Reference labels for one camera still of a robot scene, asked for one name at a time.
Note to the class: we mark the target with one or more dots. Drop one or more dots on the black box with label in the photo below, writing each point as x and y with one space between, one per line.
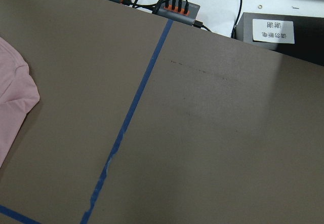
297 36

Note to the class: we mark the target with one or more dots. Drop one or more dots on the pink Snoopy t-shirt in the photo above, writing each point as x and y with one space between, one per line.
19 94

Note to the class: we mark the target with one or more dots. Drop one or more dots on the grey USB hub right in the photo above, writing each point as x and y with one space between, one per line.
181 11

